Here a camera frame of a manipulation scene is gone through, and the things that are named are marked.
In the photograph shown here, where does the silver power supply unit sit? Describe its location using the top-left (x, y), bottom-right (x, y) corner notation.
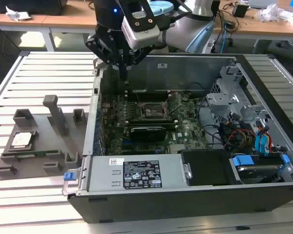
top-left (78, 155), bottom-right (188, 194)

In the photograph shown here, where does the small black box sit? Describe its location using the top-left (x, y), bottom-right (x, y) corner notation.
top-left (232, 2), bottom-right (249, 18)

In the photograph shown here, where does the blue hanging cable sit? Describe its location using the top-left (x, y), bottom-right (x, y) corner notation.
top-left (222, 20), bottom-right (229, 53)

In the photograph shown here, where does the clear plastic wrap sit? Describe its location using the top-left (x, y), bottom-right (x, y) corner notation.
top-left (255, 2), bottom-right (288, 23)

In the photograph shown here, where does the CPU socket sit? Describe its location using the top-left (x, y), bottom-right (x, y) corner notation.
top-left (139, 101), bottom-right (171, 121)

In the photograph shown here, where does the red yellow wire bundle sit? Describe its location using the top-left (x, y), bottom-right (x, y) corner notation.
top-left (219, 119), bottom-right (257, 151)

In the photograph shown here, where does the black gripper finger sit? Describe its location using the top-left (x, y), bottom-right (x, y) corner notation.
top-left (84, 33), bottom-right (125, 80)
top-left (124, 47), bottom-right (152, 80)

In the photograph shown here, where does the grey parts rack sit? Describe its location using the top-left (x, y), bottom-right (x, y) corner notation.
top-left (0, 94), bottom-right (90, 181)

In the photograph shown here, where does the black camera bracket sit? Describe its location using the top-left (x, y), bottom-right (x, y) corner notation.
top-left (123, 0), bottom-right (155, 33)

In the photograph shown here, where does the white power strip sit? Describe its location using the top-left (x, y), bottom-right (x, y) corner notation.
top-left (202, 39), bottom-right (216, 54)

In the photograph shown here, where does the pale blue teach pendant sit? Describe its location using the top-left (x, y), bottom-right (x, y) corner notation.
top-left (186, 21), bottom-right (216, 54)

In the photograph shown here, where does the black computer case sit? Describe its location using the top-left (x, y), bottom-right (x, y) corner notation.
top-left (0, 0), bottom-right (68, 16)

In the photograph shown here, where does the black graphics card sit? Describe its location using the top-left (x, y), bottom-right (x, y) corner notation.
top-left (124, 124), bottom-right (167, 144)

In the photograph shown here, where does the blue flat wire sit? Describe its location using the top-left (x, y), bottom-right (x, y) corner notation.
top-left (262, 131), bottom-right (272, 156)
top-left (255, 133), bottom-right (264, 156)

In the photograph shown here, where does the green RAM stick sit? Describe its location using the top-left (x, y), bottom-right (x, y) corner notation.
top-left (1, 150), bottom-right (60, 157)

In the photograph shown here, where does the silver metal drive cage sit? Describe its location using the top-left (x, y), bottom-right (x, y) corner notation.
top-left (205, 65), bottom-right (272, 127)

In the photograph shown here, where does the thin metal locking lever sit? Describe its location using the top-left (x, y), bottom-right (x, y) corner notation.
top-left (168, 99), bottom-right (183, 116)
top-left (133, 89), bottom-right (144, 107)

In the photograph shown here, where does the wooden desk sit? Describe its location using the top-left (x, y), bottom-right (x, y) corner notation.
top-left (209, 0), bottom-right (293, 54)
top-left (42, 11), bottom-right (98, 52)
top-left (0, 12), bottom-right (49, 41)

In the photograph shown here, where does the blue case latch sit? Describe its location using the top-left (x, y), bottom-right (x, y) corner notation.
top-left (63, 172), bottom-right (78, 182)

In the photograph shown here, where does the open black PC case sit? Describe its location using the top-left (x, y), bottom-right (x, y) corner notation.
top-left (62, 52), bottom-right (293, 224)

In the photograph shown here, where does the black plastic bay cover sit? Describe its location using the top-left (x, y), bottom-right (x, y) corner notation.
top-left (179, 149), bottom-right (245, 188)

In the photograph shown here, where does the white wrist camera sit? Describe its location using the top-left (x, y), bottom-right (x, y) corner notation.
top-left (121, 16), bottom-right (161, 50)

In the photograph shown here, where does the hard disk in blue carrier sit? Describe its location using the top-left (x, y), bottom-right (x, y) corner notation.
top-left (230, 153), bottom-right (293, 185)

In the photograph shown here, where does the crumpled white paper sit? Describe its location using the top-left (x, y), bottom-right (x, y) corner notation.
top-left (5, 5), bottom-right (32, 22)

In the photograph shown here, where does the grey laptop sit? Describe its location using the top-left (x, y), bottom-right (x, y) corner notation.
top-left (248, 0), bottom-right (278, 8)

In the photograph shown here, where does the black wire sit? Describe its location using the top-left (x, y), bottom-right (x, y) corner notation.
top-left (196, 96), bottom-right (227, 148)

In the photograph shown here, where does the silver CPU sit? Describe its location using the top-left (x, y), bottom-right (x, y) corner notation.
top-left (11, 132), bottom-right (32, 148)

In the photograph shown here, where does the green motherboard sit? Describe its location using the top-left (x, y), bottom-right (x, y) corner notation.
top-left (99, 90), bottom-right (209, 156)

